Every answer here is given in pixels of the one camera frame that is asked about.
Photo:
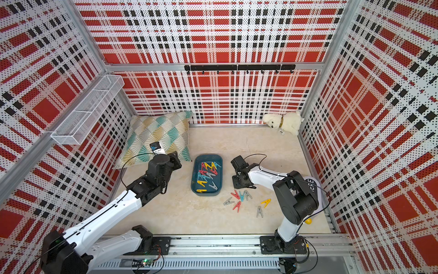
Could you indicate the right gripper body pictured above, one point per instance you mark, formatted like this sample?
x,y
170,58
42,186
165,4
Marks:
x,y
238,182

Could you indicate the grey clothespin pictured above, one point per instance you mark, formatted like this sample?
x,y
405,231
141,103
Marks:
x,y
210,175
259,212
247,195
229,201

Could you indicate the red clothespin bottom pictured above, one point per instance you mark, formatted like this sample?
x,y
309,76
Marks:
x,y
237,206

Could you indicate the grey clothespin top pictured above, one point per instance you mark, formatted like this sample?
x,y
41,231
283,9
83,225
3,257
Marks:
x,y
210,175

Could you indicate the teal plastic storage box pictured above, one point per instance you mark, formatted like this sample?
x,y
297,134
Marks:
x,y
214,186

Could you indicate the grey clothespin bottom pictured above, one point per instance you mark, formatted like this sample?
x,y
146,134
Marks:
x,y
259,212

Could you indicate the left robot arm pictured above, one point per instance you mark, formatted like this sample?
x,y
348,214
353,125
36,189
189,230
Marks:
x,y
79,250

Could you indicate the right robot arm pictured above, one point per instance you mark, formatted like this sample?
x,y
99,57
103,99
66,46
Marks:
x,y
298,198

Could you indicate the white plush dog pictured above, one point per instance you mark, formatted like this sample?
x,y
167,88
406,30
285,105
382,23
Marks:
x,y
289,122

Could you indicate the patterned cushion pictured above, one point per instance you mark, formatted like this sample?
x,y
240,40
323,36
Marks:
x,y
170,130

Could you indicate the green circuit board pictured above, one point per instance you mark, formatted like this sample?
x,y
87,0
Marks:
x,y
139,263

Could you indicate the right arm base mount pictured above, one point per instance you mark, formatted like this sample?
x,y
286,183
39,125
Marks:
x,y
282,245

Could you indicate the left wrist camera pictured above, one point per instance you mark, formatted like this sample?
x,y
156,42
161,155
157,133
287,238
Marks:
x,y
156,148

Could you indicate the aluminium front rail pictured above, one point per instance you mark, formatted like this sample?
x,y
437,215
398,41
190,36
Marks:
x,y
221,246

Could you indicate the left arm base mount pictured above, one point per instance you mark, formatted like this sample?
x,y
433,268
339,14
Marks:
x,y
150,244

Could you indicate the black hook rail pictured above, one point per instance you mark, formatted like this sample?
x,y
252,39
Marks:
x,y
219,68

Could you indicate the white wire mesh shelf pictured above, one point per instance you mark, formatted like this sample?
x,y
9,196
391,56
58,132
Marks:
x,y
79,123

